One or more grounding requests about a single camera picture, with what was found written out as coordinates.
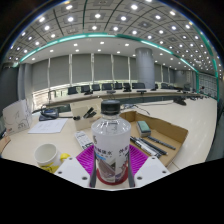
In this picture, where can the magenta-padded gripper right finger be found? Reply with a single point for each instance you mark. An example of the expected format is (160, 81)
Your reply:
(138, 160)

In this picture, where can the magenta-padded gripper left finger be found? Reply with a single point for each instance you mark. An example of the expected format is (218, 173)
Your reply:
(85, 160)

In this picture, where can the clear labelled water bottle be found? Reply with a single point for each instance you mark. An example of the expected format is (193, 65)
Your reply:
(111, 133)

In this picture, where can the black marker pen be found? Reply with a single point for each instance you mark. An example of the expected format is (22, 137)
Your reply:
(153, 146)
(161, 142)

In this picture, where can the white remote control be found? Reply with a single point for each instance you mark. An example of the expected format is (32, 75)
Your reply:
(82, 140)

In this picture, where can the flat round red coaster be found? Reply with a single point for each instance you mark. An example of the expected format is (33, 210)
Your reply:
(125, 179)

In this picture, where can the green board eraser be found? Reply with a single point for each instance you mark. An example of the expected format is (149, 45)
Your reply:
(143, 128)

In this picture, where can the small open white box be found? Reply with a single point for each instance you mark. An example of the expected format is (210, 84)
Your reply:
(80, 124)

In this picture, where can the white and yellow mug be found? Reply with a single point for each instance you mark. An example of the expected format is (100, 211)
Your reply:
(46, 156)

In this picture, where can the open red-labelled cardboard box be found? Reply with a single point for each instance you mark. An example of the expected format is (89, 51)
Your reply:
(173, 133)

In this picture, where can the white paper sheet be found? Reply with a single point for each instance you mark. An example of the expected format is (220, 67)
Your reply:
(48, 126)

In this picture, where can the black desk phone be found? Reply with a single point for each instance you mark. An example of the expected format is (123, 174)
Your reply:
(48, 115)

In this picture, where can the long curved conference desk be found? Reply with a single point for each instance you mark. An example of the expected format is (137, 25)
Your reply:
(100, 96)

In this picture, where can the row of black office chairs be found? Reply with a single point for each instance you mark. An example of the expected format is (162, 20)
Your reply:
(86, 88)

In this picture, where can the large white printed carton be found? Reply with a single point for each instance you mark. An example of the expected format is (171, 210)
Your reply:
(16, 116)

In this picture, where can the round ceiling lights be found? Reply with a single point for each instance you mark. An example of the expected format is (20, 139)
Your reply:
(97, 15)

